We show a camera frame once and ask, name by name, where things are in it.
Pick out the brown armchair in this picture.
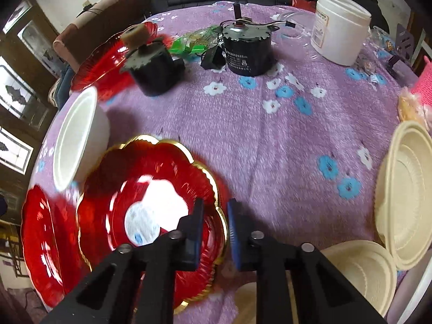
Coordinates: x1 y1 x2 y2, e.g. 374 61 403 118
52 0 152 62

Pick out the green packet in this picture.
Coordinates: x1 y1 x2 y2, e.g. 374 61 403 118
168 27 220 58

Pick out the wooden glass-panel door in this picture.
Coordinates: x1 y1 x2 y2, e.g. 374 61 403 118
0 0 59 176

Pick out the cream plastic bowl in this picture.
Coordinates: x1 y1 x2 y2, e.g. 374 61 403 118
374 120 432 271
234 281 296 324
319 239 398 318

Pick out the black metal stand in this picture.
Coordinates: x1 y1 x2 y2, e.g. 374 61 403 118
394 23 418 63

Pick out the small black adapter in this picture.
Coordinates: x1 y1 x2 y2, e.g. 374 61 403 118
200 45 225 72

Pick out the red gold-rimmed plate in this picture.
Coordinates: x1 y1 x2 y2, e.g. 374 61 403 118
76 135 228 315

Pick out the pink knitted item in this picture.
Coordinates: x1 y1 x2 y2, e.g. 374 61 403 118
409 57 432 109

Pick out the red plastic bag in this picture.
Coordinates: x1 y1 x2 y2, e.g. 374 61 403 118
291 0 317 11

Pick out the red glass bowl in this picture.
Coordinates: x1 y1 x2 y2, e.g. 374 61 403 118
70 21 160 101

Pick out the black cylindrical motor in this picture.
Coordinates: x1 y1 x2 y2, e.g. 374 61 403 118
219 3 275 77

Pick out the yellow packet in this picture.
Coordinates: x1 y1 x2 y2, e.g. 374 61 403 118
397 94 428 123

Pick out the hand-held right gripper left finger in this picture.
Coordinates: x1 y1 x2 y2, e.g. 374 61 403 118
40 198 205 324

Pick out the clear plastic lid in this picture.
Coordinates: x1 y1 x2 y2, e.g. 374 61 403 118
272 11 319 63

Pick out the white foam bowl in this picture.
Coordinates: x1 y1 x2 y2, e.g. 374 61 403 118
53 86 111 192

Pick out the red plastic plate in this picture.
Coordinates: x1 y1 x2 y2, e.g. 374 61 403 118
21 185 90 308

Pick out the black motor with brown wheel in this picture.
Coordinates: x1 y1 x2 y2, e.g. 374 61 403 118
119 23 186 97

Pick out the white plastic jar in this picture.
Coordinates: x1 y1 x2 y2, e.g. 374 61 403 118
310 0 372 67

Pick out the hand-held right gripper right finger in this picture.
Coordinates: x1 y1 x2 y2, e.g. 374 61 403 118
227 198 389 324

